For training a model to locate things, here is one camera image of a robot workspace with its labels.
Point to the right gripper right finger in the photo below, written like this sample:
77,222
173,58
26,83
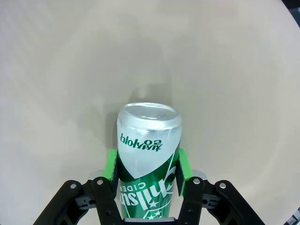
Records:
197,201

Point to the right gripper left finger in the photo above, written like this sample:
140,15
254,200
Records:
103,201

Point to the green Chilsung cider can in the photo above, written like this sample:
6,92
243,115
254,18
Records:
147,140

